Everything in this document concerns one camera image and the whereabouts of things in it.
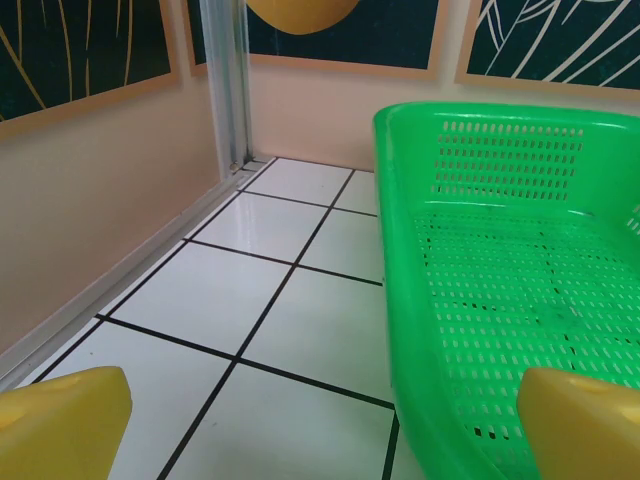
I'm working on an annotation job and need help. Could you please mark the aluminium side rail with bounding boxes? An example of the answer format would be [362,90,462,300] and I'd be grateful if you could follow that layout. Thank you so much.
[0,157,279,396]

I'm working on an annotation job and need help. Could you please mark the aluminium corner post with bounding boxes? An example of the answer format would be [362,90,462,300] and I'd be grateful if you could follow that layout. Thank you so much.
[198,0,257,176]

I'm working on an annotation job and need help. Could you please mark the orange oval wall panel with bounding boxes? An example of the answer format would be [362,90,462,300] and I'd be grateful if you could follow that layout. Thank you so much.
[187,0,441,81]

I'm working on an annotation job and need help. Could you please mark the bright green plastic basket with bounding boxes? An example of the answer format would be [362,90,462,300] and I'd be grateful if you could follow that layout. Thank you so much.
[373,102,640,480]

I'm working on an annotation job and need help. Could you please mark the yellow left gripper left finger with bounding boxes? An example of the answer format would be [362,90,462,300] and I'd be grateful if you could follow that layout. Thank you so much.
[0,366,134,480]

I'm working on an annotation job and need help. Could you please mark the gold grass wall panel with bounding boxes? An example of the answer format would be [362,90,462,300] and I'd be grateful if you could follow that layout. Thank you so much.
[0,0,181,139]

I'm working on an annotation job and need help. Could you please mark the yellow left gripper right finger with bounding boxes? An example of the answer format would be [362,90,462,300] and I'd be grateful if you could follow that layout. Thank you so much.
[516,367,640,480]

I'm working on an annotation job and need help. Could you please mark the white leaf outline wall panel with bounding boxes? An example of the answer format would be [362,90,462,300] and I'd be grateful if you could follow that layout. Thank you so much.
[453,0,640,105]

